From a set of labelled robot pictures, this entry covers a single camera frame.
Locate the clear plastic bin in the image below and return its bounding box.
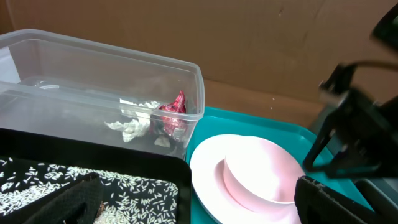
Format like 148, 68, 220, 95
1, 29, 205, 159

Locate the grey plastic dish rack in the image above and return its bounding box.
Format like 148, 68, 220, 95
309, 106, 397, 223

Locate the pink plate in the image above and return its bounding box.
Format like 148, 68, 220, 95
190, 134, 300, 223

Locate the teal plastic tray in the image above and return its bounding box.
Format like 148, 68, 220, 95
185, 107, 373, 224

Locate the red snack wrapper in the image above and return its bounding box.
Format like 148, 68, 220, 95
150, 90, 187, 142

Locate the white tissue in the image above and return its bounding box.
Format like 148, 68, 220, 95
104, 98, 160, 143

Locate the black plastic tray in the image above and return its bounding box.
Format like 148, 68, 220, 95
1, 128, 192, 224

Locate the rice and food waste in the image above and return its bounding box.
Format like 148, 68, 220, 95
1, 157, 179, 223

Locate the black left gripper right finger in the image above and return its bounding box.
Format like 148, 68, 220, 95
294, 176, 389, 224

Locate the brown cardboard panel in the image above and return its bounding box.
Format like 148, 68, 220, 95
0, 0, 398, 103

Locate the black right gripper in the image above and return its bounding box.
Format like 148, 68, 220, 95
303, 62, 397, 179

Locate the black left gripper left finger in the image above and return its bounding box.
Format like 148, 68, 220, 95
0, 172, 104, 224

